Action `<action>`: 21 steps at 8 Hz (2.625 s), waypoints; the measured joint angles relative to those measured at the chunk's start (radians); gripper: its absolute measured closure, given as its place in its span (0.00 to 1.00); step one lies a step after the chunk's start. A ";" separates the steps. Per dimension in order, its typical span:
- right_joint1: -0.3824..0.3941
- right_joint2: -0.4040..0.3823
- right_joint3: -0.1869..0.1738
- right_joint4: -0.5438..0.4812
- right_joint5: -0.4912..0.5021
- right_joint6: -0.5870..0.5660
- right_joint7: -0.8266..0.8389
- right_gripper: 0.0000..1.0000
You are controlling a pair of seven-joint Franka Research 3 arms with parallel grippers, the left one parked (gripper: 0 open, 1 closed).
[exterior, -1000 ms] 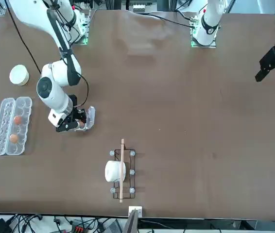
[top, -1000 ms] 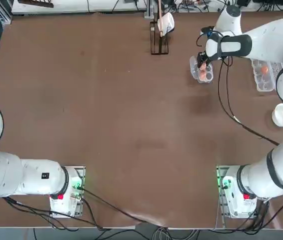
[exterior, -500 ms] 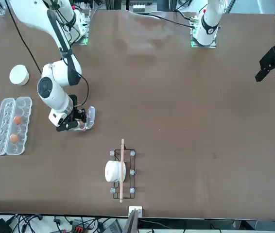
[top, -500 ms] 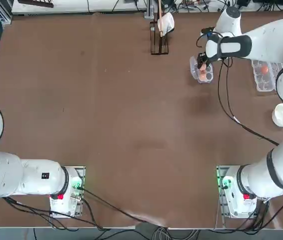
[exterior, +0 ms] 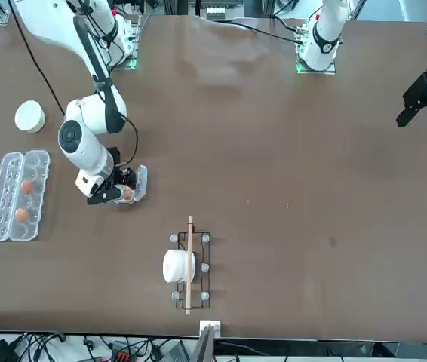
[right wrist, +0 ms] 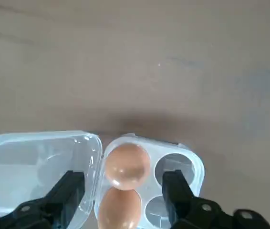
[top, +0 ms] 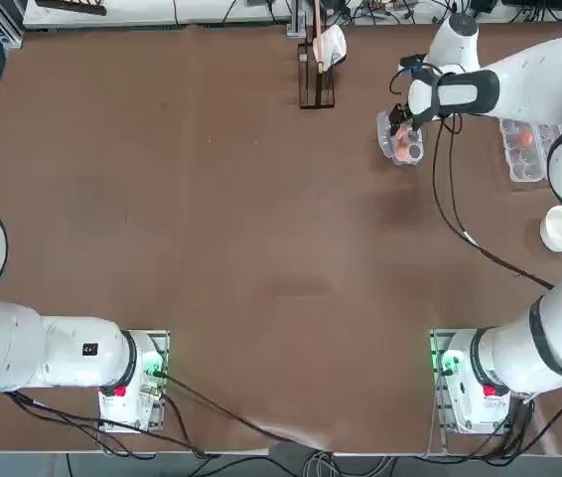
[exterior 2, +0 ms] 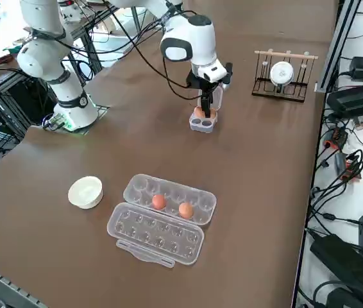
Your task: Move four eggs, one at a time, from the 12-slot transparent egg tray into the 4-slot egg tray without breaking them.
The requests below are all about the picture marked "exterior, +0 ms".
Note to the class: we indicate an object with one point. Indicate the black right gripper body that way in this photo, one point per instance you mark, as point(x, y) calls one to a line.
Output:
point(114, 177)

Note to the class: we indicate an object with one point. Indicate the reddish brown egg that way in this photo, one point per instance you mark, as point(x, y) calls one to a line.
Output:
point(27, 186)

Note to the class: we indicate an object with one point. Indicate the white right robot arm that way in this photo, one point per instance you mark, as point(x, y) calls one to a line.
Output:
point(81, 147)

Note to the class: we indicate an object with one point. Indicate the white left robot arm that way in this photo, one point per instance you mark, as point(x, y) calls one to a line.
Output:
point(324, 34)

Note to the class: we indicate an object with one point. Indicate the clear four-slot egg tray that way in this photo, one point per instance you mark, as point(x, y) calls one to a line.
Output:
point(142, 181)

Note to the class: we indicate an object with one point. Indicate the transparent twelve-slot egg tray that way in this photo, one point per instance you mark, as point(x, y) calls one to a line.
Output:
point(6, 203)

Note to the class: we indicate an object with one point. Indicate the white round paper bowl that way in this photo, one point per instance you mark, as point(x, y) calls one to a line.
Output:
point(29, 117)

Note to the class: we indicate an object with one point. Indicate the orange black connector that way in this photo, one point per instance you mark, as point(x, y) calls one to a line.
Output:
point(121, 353)

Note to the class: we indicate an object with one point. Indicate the aluminium frame post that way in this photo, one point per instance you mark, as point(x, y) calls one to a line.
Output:
point(209, 343)

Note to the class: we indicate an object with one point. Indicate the aluminium corner bracket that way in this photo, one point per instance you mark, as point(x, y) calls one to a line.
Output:
point(3, 11)

